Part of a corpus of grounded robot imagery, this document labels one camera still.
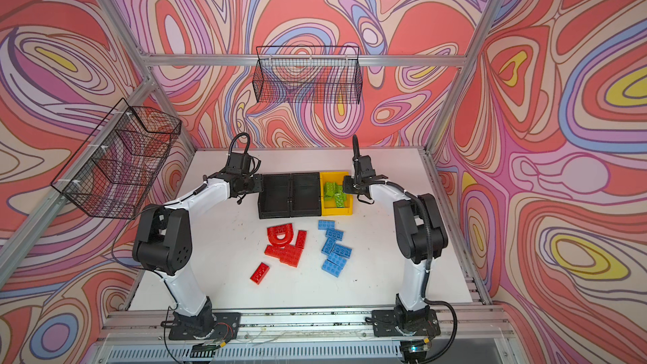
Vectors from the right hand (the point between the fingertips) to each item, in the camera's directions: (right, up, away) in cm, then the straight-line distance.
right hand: (350, 188), depth 100 cm
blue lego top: (-10, -13, -7) cm, 18 cm away
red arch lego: (-25, -15, -7) cm, 30 cm away
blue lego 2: (-4, -21, -14) cm, 25 cm away
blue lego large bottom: (-7, -25, -16) cm, 30 cm away
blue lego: (-7, -16, -10) cm, 20 cm away
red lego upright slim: (-19, -18, -10) cm, 28 cm away
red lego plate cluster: (-23, -22, -14) cm, 35 cm away
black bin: (-19, -3, +8) cm, 21 cm away
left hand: (-35, +3, -3) cm, 35 cm away
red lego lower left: (-32, -27, -18) cm, 46 cm away
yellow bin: (-9, -7, -2) cm, 12 cm away
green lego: (-7, -1, 0) cm, 7 cm away
